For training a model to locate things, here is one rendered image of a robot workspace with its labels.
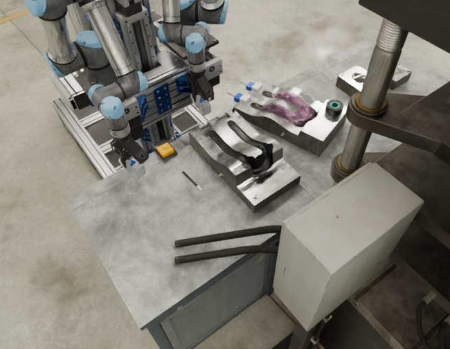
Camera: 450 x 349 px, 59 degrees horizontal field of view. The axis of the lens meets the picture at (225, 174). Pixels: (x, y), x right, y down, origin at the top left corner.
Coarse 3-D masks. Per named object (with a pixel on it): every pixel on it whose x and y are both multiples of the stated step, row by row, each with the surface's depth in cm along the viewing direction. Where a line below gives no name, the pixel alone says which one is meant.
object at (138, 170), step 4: (132, 160) 171; (132, 164) 170; (136, 164) 168; (140, 164) 168; (132, 168) 167; (136, 168) 166; (140, 168) 167; (144, 168) 169; (132, 172) 168; (136, 172) 166; (140, 172) 168; (144, 172) 171; (132, 176) 171; (136, 176) 167; (140, 176) 169
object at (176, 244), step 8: (232, 232) 155; (240, 232) 154; (248, 232) 153; (256, 232) 152; (176, 240) 160; (184, 240) 159; (192, 240) 158; (200, 240) 157; (208, 240) 156; (216, 240) 156
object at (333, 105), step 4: (332, 100) 189; (336, 100) 189; (328, 104) 188; (332, 104) 188; (336, 104) 188; (340, 104) 187; (328, 108) 186; (332, 108) 186; (336, 108) 186; (340, 108) 186; (328, 112) 188; (332, 112) 186; (336, 112) 186; (340, 112) 186
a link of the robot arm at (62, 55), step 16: (32, 0) 129; (48, 0) 130; (64, 0) 134; (48, 16) 137; (64, 16) 141; (48, 32) 148; (64, 32) 151; (48, 48) 165; (64, 48) 159; (64, 64) 166; (80, 64) 173
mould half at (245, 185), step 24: (216, 120) 192; (240, 120) 191; (192, 144) 192; (216, 144) 183; (240, 144) 182; (216, 168) 181; (240, 168) 168; (288, 168) 176; (240, 192) 170; (264, 192) 169
